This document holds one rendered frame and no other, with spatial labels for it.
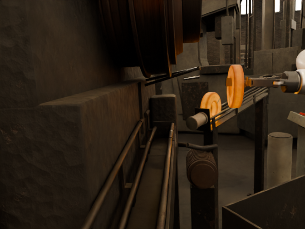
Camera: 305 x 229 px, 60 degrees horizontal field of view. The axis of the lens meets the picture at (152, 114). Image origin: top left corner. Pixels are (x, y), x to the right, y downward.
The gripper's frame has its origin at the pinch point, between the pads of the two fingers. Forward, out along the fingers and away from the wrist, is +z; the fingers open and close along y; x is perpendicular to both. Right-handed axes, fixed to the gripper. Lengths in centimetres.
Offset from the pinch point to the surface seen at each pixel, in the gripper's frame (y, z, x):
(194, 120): 11.5, 13.6, -16.8
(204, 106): 20.1, 9.0, -11.8
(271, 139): 43, -28, -33
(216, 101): 27.4, 3.2, -10.6
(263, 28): 823, -237, 125
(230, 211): -66, 12, -13
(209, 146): 13.5, 6.9, -28.6
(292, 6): 827, -320, 191
